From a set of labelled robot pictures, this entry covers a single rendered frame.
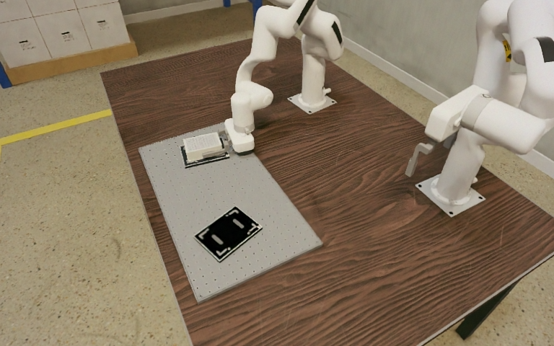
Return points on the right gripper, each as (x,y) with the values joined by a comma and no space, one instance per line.
(240,141)

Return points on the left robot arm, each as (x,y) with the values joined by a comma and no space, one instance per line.
(495,119)

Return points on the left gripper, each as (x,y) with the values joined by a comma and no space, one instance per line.
(444,123)

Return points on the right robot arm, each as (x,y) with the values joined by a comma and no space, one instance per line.
(322,39)

